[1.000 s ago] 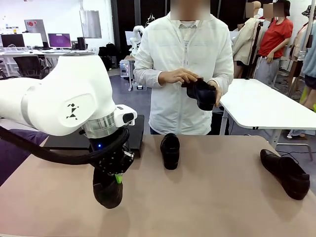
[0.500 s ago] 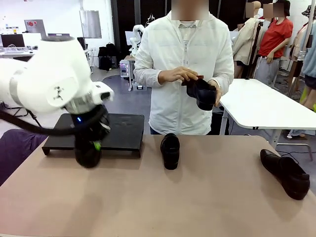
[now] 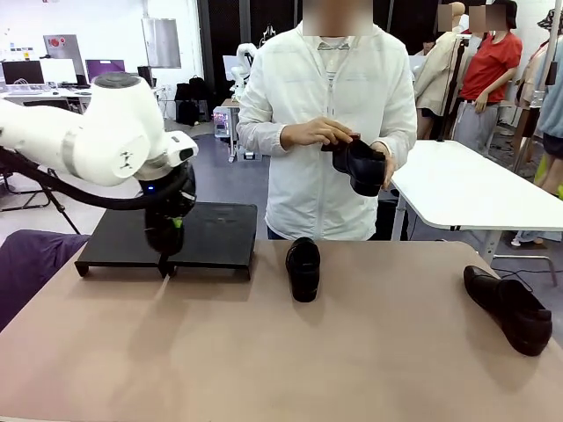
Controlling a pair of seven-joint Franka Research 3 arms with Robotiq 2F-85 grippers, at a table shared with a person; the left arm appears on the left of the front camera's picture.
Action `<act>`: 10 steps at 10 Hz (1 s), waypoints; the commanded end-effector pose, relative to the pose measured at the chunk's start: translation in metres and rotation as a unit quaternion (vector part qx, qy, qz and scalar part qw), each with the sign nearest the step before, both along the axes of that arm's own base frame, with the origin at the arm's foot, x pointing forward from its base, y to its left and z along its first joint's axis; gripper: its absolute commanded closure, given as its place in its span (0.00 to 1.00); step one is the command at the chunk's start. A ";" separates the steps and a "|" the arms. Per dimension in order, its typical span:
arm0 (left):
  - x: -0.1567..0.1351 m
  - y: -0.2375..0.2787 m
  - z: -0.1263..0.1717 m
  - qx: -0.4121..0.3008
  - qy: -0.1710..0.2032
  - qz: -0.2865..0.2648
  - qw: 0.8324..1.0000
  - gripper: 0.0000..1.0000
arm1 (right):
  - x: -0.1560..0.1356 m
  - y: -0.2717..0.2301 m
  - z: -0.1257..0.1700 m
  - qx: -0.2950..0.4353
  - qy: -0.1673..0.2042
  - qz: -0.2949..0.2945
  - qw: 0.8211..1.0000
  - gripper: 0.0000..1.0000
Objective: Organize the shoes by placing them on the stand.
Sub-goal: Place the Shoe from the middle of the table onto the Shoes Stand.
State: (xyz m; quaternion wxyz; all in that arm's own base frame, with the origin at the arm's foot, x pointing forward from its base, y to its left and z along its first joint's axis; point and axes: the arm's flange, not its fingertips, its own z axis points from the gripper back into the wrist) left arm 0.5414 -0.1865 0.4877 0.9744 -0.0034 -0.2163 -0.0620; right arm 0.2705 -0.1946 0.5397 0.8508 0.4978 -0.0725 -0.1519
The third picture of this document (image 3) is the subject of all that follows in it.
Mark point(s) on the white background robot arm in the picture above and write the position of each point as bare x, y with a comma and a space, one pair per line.
243, 66

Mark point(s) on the black computer tower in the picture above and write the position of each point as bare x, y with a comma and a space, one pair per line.
148, 72

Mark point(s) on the white monitor back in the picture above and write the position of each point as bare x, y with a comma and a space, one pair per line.
59, 70

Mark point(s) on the white keyboard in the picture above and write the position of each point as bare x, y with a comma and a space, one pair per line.
24, 92

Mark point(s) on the mannequin in tan clothes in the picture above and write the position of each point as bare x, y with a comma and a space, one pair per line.
530, 88

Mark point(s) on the black mesh office chair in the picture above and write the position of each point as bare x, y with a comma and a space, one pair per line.
53, 105

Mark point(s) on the white office desk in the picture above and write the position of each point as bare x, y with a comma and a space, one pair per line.
44, 93

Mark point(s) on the black computer monitor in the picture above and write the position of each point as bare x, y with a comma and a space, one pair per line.
22, 72

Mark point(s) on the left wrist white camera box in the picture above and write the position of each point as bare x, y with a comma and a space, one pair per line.
182, 147

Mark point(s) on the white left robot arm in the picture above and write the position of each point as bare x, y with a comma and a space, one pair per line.
88, 132

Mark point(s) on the white rounded table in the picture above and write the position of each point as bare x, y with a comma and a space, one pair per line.
462, 184

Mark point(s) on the dark brown shoe brush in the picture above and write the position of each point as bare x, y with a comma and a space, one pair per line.
327, 147

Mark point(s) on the small wooden top stand table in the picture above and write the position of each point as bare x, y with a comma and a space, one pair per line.
231, 103

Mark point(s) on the person in red shirt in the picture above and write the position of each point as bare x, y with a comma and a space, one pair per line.
490, 66

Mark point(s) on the person right forearm white sleeve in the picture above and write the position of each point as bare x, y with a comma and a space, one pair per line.
259, 136

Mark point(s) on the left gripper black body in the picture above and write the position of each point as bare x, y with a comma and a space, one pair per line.
167, 208

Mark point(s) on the silver wall panel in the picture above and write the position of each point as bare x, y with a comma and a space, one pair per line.
161, 44

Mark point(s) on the black tripod stand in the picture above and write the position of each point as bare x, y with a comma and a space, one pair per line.
67, 214

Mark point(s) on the black shoe stand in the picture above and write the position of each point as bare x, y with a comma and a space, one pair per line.
114, 237
220, 237

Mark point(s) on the black camera tripod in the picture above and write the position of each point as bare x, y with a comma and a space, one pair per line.
455, 79

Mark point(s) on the black backpack pile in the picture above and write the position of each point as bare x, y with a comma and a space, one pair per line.
191, 101

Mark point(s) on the grey poster with red dot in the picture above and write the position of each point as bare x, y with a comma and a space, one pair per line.
66, 46

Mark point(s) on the person left forearm white sleeve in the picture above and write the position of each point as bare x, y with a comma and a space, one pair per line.
402, 145

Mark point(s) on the mannequin in beige coat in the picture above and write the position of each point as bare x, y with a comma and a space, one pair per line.
440, 74

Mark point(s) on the grey blue garment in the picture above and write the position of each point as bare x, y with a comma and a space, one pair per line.
554, 96

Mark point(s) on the computer case with coloured lights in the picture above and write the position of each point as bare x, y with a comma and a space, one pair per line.
224, 123

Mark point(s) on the person left hand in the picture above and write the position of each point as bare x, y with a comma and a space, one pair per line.
389, 173

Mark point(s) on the monitor with purple screen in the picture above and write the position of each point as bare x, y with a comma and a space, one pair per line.
110, 66

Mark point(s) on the person in white jacket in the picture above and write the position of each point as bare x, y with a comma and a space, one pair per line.
308, 198

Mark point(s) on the person right hand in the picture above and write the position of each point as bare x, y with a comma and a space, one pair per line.
312, 132

